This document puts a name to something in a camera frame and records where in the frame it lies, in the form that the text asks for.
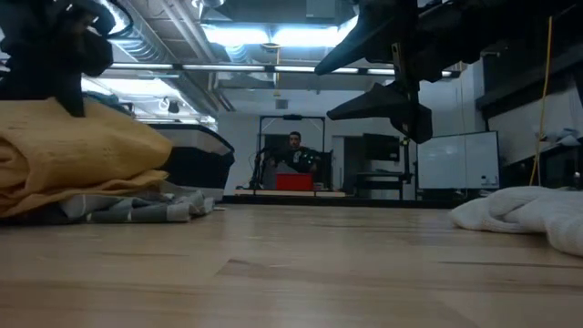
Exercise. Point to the black aluminium table frame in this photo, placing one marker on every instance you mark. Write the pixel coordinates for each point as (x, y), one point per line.
(341, 201)

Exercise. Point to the seated person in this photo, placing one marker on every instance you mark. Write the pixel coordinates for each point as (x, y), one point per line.
(298, 152)

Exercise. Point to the black robot station frame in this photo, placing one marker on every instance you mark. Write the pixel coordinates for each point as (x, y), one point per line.
(291, 117)

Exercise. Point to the black equipment rack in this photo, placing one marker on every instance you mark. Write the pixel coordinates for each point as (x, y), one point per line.
(382, 155)

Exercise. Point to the white towel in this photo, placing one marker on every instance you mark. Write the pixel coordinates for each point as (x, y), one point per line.
(524, 209)

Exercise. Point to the ceiling light strip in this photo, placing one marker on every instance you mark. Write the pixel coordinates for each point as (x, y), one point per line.
(228, 67)

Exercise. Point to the red storage box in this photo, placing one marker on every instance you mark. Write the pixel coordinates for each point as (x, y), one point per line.
(294, 181)

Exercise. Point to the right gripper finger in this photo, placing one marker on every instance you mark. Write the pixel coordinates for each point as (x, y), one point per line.
(373, 104)
(360, 45)

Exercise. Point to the far wooden table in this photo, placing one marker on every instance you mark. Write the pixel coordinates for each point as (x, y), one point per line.
(291, 193)

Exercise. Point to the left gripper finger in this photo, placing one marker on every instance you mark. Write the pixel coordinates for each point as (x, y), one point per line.
(73, 98)

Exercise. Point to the grey checked towel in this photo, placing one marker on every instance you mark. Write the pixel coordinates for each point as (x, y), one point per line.
(146, 209)

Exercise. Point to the yellow towel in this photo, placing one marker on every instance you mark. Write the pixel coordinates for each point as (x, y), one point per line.
(68, 150)

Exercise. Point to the navy blue fabric bin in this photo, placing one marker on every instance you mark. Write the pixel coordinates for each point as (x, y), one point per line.
(196, 155)

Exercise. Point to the whiteboard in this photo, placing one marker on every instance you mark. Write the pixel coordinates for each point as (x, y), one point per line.
(457, 159)

